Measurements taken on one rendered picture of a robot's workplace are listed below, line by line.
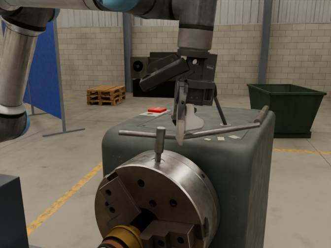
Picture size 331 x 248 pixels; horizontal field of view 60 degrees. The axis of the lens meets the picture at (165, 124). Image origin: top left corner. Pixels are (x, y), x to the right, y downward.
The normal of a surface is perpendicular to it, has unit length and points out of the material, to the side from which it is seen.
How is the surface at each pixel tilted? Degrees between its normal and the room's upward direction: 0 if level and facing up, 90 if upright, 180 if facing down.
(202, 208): 63
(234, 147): 29
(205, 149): 42
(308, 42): 90
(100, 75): 90
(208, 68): 92
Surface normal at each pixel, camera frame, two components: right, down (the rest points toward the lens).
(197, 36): -0.01, 0.28
